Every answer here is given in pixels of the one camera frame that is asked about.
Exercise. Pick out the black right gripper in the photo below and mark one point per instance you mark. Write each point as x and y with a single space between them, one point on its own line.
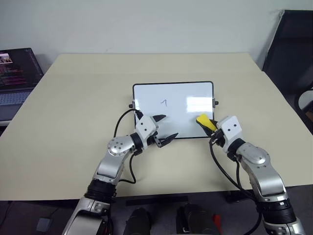
218 138

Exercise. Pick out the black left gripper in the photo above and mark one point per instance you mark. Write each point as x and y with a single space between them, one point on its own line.
156 140

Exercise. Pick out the yellow whiteboard eraser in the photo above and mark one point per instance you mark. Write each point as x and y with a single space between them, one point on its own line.
204 120

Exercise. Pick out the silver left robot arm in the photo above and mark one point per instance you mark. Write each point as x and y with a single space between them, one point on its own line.
115 161

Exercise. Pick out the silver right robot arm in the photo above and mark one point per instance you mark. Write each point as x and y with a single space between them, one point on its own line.
264 178

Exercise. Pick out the black-framed small whiteboard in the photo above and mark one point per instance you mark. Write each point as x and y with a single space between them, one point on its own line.
176 110

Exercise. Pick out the black bar under table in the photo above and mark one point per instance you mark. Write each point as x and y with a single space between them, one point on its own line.
156 200

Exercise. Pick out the large dark rounded shape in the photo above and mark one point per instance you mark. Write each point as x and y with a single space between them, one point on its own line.
195 220

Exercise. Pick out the small dark rounded shape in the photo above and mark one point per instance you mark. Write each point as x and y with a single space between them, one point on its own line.
138 222

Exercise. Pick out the black chair with white seat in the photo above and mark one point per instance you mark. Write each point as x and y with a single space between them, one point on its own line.
306 100

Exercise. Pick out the black panel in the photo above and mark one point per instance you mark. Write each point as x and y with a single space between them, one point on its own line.
291 49

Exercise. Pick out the grey square floor box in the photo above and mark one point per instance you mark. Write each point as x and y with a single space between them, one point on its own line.
44 224

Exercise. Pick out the open grey laptop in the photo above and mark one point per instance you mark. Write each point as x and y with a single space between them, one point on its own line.
14 73

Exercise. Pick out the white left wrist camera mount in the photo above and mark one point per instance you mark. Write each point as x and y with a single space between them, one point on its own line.
145 127

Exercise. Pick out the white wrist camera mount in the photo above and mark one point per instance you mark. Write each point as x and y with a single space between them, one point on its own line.
145 127
230 131

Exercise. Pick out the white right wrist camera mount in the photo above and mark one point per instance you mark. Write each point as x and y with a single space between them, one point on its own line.
230 131

